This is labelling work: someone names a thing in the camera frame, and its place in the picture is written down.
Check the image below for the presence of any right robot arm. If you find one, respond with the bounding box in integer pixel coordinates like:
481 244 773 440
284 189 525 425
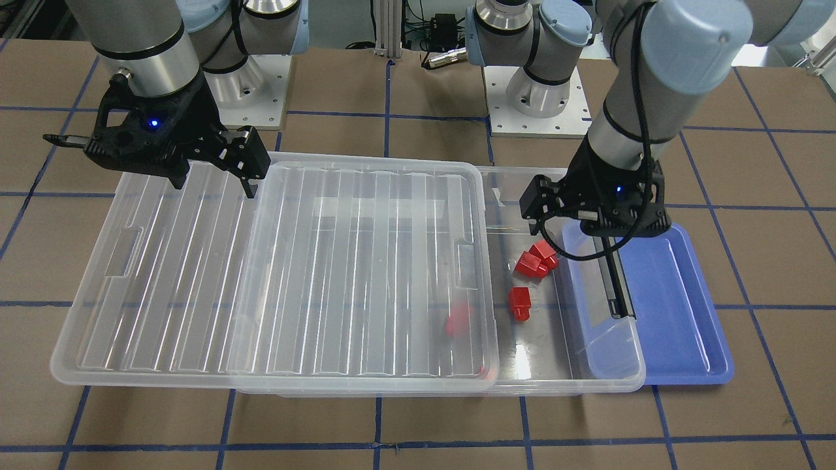
44 1 310 198

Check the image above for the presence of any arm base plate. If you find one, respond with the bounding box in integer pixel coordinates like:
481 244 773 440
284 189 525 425
483 66 592 139
205 55 293 131

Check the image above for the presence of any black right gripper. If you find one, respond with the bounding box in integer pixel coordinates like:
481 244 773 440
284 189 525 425
42 72 271 199

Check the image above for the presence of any clear plastic box lid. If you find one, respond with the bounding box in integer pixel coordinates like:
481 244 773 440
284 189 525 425
50 152 499 396

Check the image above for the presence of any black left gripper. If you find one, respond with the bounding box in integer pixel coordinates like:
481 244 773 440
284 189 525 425
519 138 672 238

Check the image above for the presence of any red block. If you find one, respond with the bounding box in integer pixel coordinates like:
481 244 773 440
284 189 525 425
513 251 551 279
528 239 559 270
444 302 473 338
508 287 532 323

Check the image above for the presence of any aluminium frame post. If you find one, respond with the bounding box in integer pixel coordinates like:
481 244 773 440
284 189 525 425
370 0 405 62

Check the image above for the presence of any black power adapter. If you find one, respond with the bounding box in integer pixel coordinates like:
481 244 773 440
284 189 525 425
430 13 458 51

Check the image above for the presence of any blue plastic tray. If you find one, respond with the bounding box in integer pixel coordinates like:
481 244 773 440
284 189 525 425
560 224 735 392

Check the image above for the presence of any clear plastic storage box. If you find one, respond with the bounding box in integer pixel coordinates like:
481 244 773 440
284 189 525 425
227 163 638 398

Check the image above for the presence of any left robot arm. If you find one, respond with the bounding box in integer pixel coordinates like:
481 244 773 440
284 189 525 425
464 1 834 238

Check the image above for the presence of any black cables bundle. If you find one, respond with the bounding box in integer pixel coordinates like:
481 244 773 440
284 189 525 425
346 0 468 69

